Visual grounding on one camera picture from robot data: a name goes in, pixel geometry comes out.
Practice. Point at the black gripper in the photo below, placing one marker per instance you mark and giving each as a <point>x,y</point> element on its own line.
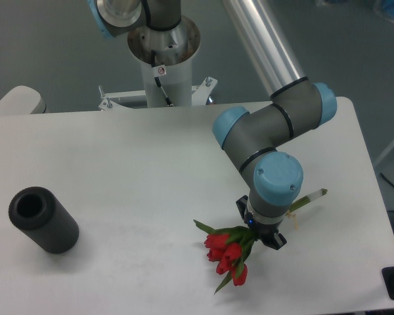
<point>266,228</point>

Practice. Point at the red tulip bouquet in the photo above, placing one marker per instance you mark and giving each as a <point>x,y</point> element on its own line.
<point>229,247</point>

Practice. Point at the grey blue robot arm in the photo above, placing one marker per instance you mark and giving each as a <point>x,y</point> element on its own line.
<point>250,139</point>

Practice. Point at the black ribbed cylindrical vase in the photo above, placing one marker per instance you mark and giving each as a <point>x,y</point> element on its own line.
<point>38,214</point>

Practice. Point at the white rounded chair back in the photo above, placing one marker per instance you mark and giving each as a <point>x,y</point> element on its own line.
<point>22,100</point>

